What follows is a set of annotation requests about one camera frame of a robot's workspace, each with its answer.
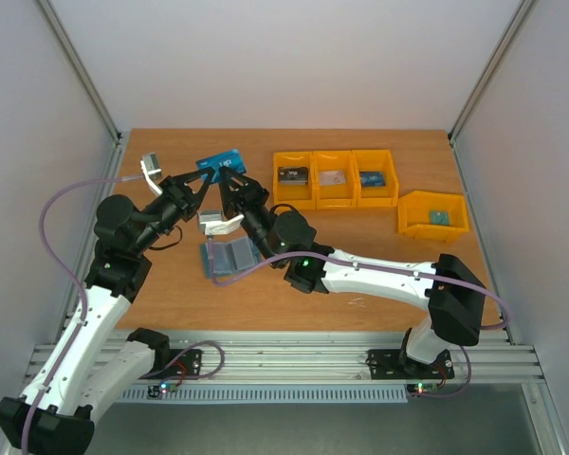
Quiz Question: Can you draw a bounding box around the blue VIP card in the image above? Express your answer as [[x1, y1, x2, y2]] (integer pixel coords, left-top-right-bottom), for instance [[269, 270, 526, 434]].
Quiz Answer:
[[196, 149, 247, 180]]

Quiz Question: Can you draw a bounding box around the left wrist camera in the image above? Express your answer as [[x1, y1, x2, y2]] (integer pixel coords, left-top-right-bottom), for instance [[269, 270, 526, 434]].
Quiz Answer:
[[140, 153, 162, 196]]

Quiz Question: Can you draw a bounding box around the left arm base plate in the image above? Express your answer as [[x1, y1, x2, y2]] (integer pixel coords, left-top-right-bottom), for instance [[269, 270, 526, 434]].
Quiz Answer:
[[142, 349, 203, 380]]

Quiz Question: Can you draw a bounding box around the grey slotted cable duct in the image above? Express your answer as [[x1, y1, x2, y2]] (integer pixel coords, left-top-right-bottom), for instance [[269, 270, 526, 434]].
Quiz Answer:
[[119, 384, 407, 406]]

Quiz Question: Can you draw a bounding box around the card in left bin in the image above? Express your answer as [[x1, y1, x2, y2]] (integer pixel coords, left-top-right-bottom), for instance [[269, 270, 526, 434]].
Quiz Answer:
[[319, 170, 346, 187]]

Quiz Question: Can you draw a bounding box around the right yellow bin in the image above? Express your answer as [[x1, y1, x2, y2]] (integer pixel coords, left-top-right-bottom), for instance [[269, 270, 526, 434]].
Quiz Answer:
[[397, 191, 470, 243]]

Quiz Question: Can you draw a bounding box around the middle yellow bin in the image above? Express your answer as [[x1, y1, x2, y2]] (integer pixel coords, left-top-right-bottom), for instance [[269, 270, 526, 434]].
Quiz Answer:
[[352, 150, 399, 209]]

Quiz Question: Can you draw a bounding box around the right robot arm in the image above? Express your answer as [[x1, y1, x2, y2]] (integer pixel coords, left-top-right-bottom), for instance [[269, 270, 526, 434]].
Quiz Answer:
[[218, 167, 486, 376]]

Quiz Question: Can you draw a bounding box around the left small circuit board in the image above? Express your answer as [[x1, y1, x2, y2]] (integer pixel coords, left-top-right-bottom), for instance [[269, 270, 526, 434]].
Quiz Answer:
[[146, 383, 178, 399]]

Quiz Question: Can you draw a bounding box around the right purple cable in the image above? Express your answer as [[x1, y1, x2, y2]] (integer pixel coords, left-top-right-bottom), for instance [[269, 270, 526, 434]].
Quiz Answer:
[[206, 234, 511, 331]]

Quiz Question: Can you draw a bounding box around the right small circuit board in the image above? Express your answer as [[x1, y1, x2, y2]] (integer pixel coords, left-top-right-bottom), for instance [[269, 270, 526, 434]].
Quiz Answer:
[[407, 382, 439, 396]]

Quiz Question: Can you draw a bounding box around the teal card holder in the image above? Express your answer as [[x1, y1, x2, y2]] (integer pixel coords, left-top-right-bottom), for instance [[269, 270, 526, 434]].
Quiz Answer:
[[212, 237, 262, 278]]

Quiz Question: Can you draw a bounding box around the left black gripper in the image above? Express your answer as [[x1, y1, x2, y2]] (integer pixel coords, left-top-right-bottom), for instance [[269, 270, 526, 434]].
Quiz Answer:
[[132, 167, 213, 254]]

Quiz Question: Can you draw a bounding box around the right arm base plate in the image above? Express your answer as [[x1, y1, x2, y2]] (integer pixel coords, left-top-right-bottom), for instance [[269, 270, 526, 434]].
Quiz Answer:
[[365, 349, 455, 380]]

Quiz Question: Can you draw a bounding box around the left frame post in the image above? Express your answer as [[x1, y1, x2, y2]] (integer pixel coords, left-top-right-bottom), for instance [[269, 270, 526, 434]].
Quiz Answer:
[[33, 0, 121, 144]]

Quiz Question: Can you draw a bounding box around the card in middle bin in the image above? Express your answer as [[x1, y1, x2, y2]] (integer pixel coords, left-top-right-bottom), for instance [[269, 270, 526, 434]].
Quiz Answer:
[[359, 172, 387, 188]]

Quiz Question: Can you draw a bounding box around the frame post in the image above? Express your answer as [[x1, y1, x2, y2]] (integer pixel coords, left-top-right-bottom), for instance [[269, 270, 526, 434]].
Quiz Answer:
[[33, 0, 121, 144], [448, 0, 539, 147]]

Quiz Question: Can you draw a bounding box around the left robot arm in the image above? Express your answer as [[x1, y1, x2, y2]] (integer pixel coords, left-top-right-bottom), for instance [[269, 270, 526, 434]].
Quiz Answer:
[[0, 169, 214, 454]]

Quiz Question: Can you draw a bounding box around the right frame post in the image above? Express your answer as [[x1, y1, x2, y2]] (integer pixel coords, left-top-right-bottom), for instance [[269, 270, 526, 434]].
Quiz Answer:
[[448, 0, 539, 147]]

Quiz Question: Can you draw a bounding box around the small circuit board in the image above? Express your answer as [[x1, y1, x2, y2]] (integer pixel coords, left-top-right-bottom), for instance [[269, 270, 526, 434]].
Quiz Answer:
[[146, 383, 178, 399], [407, 382, 439, 396]]

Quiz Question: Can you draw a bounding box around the black card in bin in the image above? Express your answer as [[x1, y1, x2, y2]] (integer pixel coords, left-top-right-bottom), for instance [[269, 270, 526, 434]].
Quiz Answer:
[[277, 167, 309, 186]]

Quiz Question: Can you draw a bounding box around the card in right bin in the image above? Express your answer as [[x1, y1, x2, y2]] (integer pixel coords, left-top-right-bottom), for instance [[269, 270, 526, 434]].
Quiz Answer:
[[429, 210, 450, 227]]

